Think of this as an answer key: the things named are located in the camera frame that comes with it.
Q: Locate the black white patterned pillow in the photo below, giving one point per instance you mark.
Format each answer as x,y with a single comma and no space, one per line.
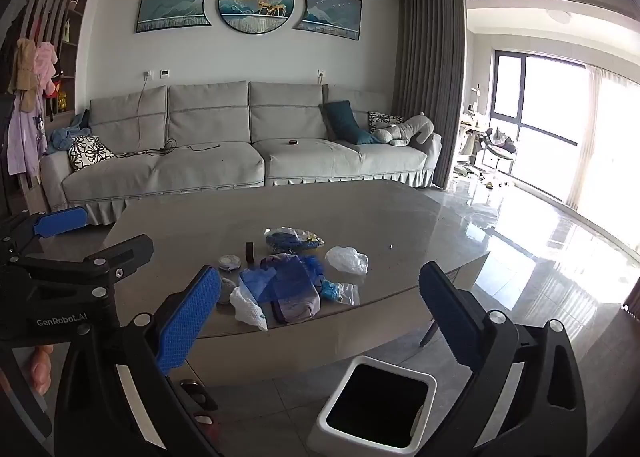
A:
380,119

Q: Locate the round deer wall picture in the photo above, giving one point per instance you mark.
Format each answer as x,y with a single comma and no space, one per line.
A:
257,2

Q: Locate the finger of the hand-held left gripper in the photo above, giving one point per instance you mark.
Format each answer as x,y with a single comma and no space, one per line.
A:
60,222
125,254

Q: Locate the blue clothing heap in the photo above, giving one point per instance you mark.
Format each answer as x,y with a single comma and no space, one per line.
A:
62,137

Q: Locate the person's left hand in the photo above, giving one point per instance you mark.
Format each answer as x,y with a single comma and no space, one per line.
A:
41,368

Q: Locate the curved blue wall picture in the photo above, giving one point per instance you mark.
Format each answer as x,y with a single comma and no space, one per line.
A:
330,12
170,7

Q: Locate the black tape roll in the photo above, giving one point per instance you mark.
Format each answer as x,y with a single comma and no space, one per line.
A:
249,253

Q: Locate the crumpled white tissue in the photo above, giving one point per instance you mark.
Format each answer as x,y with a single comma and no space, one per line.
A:
247,307

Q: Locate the dark framed window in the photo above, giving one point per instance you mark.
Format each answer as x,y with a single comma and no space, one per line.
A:
520,87

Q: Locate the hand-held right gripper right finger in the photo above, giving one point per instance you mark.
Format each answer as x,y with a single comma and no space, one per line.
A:
447,317

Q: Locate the purple hanging garment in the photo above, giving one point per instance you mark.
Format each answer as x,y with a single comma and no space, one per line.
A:
25,137

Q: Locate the grey coffee table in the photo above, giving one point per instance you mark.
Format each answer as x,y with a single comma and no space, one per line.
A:
300,207

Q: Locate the large teal pillow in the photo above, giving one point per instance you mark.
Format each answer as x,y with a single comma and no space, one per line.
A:
342,119

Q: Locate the blue mesh bag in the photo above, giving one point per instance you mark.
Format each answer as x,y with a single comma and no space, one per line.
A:
280,279

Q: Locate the dark slipper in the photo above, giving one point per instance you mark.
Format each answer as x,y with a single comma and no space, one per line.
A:
205,424
197,392

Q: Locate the white trash bin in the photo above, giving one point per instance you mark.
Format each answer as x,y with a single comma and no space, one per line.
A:
317,439

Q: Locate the pink hanging garment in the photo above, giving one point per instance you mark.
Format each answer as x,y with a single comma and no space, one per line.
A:
45,62

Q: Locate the beige hanging garment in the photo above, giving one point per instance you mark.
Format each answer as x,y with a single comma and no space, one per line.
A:
22,67

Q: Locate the grey fabric sofa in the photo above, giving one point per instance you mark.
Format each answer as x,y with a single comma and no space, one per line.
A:
210,162

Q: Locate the grey curtain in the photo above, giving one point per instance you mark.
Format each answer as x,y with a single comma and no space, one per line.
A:
430,87

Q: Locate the grey plush toy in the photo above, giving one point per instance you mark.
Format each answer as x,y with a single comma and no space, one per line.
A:
410,129

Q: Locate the small teal pillow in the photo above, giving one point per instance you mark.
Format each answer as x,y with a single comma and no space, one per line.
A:
367,137

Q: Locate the grey cloth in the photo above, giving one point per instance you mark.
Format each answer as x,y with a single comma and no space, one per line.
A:
227,287

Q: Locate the round ceiling lamp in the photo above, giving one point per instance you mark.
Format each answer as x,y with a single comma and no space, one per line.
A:
557,14

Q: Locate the blue gloves in clear bag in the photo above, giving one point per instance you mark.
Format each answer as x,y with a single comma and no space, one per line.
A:
337,292

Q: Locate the purple cloth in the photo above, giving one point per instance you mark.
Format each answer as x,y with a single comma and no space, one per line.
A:
297,309

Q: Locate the crumpled clear plastic bag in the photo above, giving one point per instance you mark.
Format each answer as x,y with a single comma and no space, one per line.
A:
345,259

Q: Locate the black white floral pillow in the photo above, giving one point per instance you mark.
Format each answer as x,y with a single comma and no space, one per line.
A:
90,149

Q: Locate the slatted wooden shelf unit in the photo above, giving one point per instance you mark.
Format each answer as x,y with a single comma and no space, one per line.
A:
70,37

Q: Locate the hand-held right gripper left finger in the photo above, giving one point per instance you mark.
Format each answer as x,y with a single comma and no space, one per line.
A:
190,322

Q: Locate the white sheer curtain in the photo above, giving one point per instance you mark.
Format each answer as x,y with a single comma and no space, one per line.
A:
600,147

